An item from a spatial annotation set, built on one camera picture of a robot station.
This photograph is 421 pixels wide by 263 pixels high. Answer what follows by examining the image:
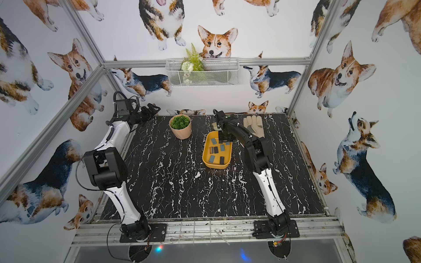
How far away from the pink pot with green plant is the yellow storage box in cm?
13

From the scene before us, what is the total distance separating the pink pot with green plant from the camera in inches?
40.3

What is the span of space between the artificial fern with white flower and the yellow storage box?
1.15 feet

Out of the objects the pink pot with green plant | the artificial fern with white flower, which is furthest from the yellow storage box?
the artificial fern with white flower

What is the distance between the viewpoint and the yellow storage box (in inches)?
37.2

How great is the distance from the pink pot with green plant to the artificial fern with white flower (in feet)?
0.83

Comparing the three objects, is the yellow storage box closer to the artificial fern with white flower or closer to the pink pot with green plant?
the pink pot with green plant

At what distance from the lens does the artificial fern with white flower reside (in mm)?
814
